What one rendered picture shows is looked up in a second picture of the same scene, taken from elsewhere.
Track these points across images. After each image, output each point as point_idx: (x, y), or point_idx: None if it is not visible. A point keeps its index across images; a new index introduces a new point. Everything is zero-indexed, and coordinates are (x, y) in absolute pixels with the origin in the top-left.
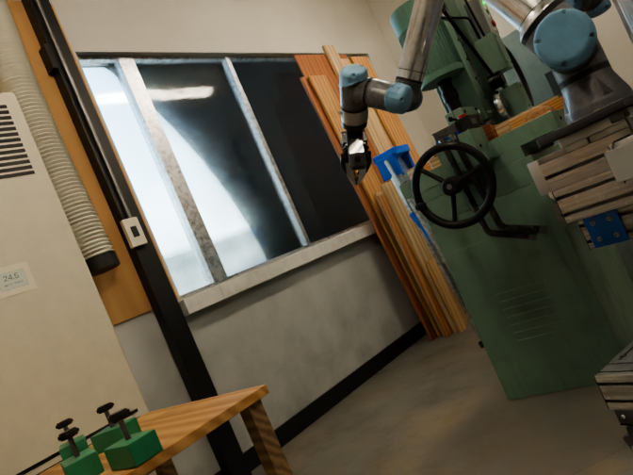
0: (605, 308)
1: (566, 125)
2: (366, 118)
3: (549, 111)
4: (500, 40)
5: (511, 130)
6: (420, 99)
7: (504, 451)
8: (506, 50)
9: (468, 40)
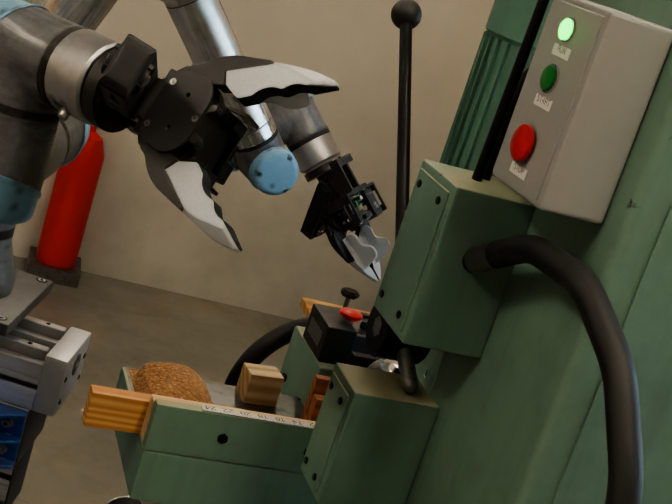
0: None
1: None
2: (299, 167)
3: (127, 367)
4: (427, 215)
5: (227, 385)
6: (249, 177)
7: None
8: (420, 264)
9: (397, 145)
